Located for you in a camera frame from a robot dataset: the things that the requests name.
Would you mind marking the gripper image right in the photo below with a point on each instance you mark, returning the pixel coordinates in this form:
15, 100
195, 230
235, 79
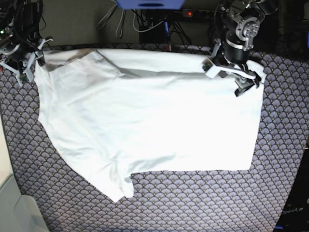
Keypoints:
228, 54

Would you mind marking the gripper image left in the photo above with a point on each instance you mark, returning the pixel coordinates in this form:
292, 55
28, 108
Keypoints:
24, 57

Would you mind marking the white T-shirt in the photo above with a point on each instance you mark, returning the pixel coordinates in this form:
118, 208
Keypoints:
111, 113

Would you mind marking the black power strip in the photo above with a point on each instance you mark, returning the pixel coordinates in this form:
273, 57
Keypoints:
198, 14

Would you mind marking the black box behind table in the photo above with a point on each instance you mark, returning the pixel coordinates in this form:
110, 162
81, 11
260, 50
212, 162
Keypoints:
156, 35

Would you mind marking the blue box overhead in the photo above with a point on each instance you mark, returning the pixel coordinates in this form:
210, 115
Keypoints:
151, 4

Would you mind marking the patterned purple table cloth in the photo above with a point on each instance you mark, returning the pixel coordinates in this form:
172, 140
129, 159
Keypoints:
198, 201

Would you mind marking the black case OpenArm label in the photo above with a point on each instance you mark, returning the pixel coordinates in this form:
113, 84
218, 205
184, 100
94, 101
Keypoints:
295, 215

